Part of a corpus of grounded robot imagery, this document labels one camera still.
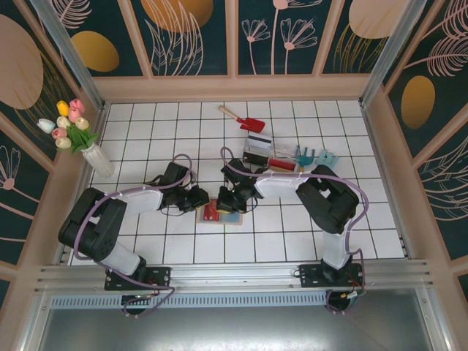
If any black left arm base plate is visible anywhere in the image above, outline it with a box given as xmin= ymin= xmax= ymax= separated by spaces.
xmin=104 ymin=265 xmax=173 ymax=292

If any beige leather card holder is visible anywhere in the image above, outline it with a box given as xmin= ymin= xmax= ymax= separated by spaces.
xmin=195 ymin=204 xmax=245 ymax=227

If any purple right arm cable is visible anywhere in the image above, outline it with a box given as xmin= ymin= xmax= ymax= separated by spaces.
xmin=219 ymin=146 xmax=370 ymax=315

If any plain red card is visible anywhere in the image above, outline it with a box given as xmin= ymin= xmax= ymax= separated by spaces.
xmin=202 ymin=199 xmax=221 ymax=223

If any white ribbed vase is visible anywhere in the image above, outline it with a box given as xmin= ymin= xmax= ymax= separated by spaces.
xmin=80 ymin=143 xmax=116 ymax=179

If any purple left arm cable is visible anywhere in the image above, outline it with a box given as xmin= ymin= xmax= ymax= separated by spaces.
xmin=69 ymin=153 xmax=197 ymax=319

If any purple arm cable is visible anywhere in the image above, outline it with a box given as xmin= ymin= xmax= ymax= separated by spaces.
xmin=69 ymin=153 xmax=197 ymax=319
xmin=219 ymin=146 xmax=370 ymax=315

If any clear acrylic organizer box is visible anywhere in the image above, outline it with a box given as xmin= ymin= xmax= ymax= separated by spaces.
xmin=241 ymin=135 xmax=299 ymax=173

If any artificial tulip bouquet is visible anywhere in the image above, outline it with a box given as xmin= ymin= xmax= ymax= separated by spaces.
xmin=36 ymin=98 xmax=99 ymax=154

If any light blue toy rake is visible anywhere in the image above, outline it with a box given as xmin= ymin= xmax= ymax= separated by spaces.
xmin=314 ymin=148 xmax=340 ymax=170

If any aluminium frame post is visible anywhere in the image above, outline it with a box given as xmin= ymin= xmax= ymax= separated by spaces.
xmin=358 ymin=0 xmax=425 ymax=107
xmin=29 ymin=0 xmax=109 ymax=110

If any grey slotted cable duct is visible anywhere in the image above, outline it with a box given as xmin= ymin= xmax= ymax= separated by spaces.
xmin=49 ymin=290 xmax=330 ymax=310

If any black device with green light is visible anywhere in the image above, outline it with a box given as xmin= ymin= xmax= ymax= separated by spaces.
xmin=242 ymin=152 xmax=271 ymax=166

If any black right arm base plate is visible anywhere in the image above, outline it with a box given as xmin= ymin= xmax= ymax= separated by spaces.
xmin=298 ymin=262 xmax=366 ymax=289

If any aluminium mounting rail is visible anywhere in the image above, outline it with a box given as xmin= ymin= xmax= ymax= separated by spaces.
xmin=34 ymin=258 xmax=434 ymax=298

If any red toy shovel wooden handle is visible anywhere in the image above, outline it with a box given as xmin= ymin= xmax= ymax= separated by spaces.
xmin=218 ymin=105 xmax=266 ymax=133

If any white card with magnetic stripe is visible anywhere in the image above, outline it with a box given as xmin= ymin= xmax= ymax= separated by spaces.
xmin=246 ymin=135 xmax=272 ymax=151

